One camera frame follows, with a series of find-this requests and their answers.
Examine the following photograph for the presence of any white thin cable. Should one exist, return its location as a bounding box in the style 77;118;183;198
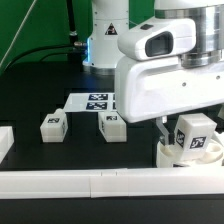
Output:
0;0;38;69

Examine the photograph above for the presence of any white round stool seat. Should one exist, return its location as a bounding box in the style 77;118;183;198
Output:
156;132;224;168

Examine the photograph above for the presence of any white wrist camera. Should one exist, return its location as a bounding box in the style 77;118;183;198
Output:
118;17;196;61

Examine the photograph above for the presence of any white left barrier block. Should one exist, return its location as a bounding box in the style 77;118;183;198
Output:
0;126;14;163

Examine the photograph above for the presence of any black cable bundle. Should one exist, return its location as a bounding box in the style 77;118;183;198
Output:
0;0;88;73

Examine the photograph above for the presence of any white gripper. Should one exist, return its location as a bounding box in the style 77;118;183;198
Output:
114;56;224;146

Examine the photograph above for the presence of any white front barrier bar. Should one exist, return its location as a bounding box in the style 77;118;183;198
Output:
0;167;224;199

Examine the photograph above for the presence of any white marker sheet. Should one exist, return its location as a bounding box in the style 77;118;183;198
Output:
64;93;116;112

